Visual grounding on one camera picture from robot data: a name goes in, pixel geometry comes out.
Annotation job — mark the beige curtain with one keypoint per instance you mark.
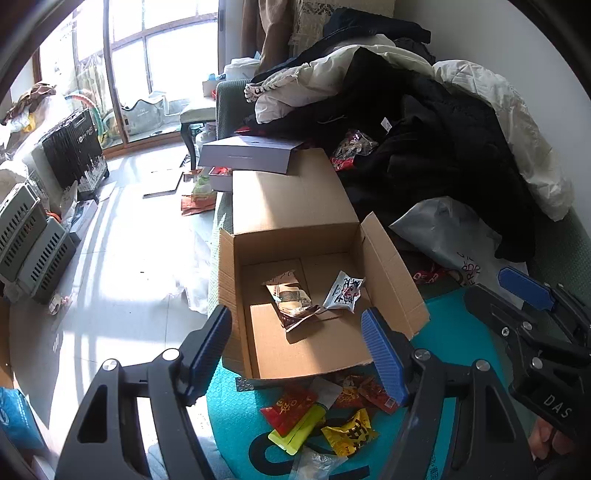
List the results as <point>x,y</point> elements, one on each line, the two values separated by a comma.
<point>268,27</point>

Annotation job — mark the white flat box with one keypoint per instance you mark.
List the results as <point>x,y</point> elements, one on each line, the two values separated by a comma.
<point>85,217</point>

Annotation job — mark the grey plastic bag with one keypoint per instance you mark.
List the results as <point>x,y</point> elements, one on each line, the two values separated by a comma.
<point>438,226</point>

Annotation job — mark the flat grey board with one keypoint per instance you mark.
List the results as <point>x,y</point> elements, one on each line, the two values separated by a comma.
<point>164,184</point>

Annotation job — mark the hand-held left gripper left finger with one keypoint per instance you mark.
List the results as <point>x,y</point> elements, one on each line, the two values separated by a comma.
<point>211,348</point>

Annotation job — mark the white cushioned chair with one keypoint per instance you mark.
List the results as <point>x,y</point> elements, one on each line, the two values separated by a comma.
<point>198,110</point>

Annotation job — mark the green snack bag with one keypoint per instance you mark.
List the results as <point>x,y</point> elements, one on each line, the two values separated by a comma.
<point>202,182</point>

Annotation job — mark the lime green white pouch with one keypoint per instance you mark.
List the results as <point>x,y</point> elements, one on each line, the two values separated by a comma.
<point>298,436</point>

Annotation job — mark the black suitcase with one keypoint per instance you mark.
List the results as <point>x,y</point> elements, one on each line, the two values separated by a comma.
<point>69,147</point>

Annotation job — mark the brown snack packet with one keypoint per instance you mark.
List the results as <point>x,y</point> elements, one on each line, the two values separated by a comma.
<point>288,300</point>

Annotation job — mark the orange red snack packet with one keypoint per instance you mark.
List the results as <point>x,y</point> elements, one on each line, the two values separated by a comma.
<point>348,392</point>

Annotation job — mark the grey purple box base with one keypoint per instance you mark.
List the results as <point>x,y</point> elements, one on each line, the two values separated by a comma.
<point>221,182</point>

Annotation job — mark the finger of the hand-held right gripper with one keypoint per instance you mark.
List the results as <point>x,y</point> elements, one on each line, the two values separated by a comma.
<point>489,304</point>
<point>526,287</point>

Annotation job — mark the yellow snack packet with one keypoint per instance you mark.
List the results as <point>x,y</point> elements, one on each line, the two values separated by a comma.
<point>351,434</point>

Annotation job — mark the person's right hand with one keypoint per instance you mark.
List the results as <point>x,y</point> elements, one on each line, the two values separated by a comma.
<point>549,445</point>

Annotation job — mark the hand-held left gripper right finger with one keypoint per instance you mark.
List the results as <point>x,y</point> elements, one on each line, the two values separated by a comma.
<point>383,360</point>

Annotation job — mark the plain white packet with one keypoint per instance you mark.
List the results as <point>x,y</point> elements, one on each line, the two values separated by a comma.
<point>325,390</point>

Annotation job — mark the blue bag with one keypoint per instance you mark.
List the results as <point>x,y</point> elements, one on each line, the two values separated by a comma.
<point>18,420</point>

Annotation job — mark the coloured hula hoop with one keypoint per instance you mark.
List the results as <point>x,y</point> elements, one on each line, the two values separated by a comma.
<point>99,120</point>

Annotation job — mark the clear silver packet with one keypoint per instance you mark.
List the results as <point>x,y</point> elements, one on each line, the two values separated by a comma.
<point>316,464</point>

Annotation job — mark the white snack packet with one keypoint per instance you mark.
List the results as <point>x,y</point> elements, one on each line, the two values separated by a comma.
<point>341,295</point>

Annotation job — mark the cream lace cloth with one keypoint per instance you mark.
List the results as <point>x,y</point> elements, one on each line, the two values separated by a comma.
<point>272,81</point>

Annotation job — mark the black jacket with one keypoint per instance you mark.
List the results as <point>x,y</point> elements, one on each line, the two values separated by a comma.
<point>369,27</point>

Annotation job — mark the large red snack packet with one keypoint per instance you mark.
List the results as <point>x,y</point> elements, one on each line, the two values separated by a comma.
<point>286,408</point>

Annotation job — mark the white paper bag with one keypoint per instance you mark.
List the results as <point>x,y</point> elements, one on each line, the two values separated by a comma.
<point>242,69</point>

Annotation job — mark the teal mat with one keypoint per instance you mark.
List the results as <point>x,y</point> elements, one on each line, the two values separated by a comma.
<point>235,415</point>

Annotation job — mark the brown cardboard box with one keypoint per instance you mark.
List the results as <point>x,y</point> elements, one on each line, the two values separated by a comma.
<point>286,194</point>

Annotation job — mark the grey purple box lid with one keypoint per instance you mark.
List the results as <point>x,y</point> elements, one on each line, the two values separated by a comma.
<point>249,152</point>

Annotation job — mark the green sofa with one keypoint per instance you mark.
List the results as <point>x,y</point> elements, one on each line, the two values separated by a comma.
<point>558,249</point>

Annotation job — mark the orange foil bag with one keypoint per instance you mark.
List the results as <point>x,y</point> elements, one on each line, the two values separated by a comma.
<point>196,205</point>

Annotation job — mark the white zip bag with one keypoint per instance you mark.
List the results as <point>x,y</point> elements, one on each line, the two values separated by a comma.
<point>143,115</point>

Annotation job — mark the small red snack packet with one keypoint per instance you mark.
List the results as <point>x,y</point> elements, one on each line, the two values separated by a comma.
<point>376,392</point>

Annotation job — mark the tissue box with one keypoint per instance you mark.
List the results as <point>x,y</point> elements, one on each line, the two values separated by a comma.
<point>212,87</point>

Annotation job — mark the white plastic sheet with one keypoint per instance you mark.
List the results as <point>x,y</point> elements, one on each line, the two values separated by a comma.
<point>198,277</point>

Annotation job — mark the red clear snack bag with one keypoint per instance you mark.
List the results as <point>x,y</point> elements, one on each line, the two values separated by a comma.
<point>353,147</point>

